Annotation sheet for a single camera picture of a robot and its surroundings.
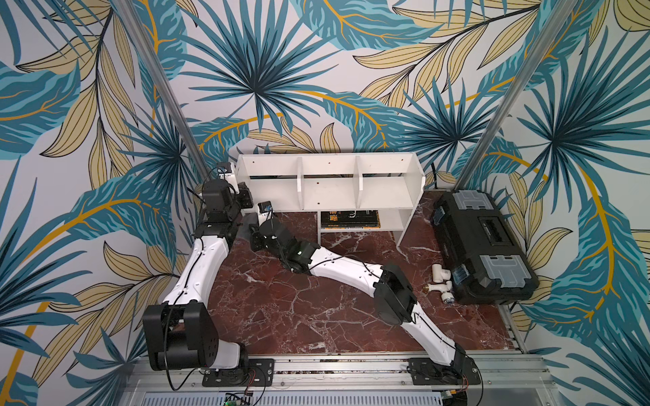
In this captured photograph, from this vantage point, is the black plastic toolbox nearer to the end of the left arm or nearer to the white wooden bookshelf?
Answer: the white wooden bookshelf

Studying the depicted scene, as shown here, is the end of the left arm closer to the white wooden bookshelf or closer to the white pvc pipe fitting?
the white wooden bookshelf

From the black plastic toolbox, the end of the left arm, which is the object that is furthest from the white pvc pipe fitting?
the end of the left arm

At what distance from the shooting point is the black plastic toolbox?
0.76 m

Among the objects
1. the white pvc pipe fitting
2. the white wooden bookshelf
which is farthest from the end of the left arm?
the white pvc pipe fitting

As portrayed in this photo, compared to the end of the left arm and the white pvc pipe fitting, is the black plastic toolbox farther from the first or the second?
the end of the left arm
